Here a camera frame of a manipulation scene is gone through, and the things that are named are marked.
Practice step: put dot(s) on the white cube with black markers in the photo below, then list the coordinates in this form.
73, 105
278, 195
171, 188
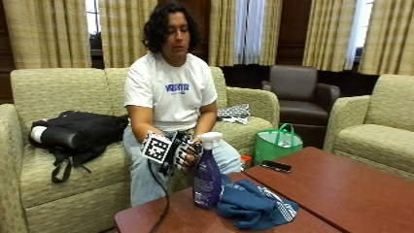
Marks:
156, 147

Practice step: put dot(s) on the purple spray bottle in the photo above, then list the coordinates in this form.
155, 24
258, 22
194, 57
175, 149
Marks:
207, 174

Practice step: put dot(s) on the orange capped container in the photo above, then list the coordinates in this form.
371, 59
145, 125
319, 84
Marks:
246, 161

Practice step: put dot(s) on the black and white patterned cloth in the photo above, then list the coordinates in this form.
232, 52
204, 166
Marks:
235, 113

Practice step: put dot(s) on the green tote bag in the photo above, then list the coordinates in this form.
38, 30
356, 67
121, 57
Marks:
270, 150

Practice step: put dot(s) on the the person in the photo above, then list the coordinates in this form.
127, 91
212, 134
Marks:
172, 90

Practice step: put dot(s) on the black phone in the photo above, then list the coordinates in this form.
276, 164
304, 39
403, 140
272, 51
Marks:
276, 166

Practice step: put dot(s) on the blue towel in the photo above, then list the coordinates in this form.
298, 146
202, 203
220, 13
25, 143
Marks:
252, 204

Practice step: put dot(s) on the black backpack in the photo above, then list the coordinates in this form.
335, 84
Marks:
82, 132

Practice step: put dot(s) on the brown leather armchair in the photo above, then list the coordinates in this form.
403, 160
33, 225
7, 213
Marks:
302, 97

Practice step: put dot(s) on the beige fabric sofa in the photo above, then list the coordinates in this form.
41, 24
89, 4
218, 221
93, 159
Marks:
61, 181

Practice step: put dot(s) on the white bottle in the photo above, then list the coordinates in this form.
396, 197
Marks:
38, 133

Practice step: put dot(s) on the beige striped curtain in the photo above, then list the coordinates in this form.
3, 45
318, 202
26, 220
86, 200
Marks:
391, 35
47, 32
126, 32
271, 32
330, 35
222, 32

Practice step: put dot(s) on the white sheer curtain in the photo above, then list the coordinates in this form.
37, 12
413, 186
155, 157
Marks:
250, 32
357, 29

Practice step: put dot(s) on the beige fabric armchair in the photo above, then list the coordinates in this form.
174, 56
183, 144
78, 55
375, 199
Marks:
380, 129

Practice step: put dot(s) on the window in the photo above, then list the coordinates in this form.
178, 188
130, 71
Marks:
93, 19

